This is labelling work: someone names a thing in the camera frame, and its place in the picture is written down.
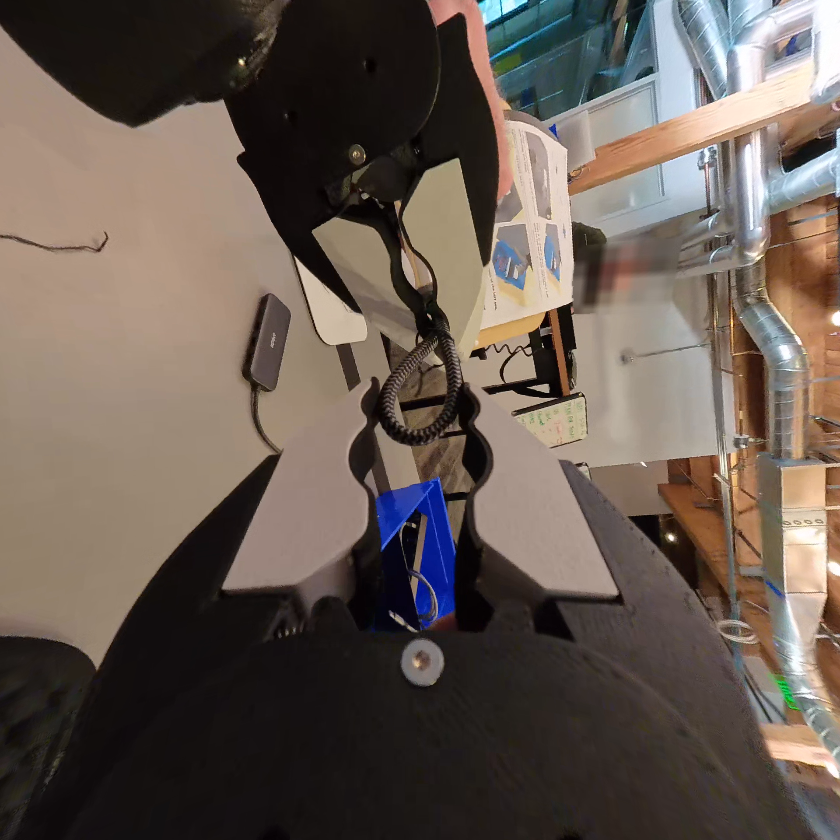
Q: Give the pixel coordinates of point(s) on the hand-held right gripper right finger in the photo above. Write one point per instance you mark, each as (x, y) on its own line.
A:
(545, 532)

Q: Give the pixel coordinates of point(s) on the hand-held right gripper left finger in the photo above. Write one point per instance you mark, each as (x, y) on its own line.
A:
(295, 525)

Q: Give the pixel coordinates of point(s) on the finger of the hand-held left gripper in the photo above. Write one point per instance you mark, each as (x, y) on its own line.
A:
(361, 269)
(453, 223)

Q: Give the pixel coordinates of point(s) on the white object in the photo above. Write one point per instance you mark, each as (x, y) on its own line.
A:
(268, 341)

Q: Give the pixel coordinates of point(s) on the person's left hand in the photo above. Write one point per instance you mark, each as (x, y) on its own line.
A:
(481, 53)

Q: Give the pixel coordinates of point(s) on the instruction sheet wooden board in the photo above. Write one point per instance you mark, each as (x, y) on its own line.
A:
(532, 223)

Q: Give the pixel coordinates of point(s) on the green marked whiteboard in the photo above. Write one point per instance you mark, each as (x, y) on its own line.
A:
(551, 423)

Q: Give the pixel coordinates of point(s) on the blue storage bin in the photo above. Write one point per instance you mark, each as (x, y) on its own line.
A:
(420, 525)

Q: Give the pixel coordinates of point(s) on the wood top black desk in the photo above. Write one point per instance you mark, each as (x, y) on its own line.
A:
(558, 348)

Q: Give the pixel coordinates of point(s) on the silver ventilation ducts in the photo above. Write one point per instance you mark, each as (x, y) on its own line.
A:
(775, 341)

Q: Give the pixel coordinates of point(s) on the black mesh pad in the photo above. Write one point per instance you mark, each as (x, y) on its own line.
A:
(40, 722)

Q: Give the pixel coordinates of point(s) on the wooden post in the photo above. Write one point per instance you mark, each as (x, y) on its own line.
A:
(683, 125)

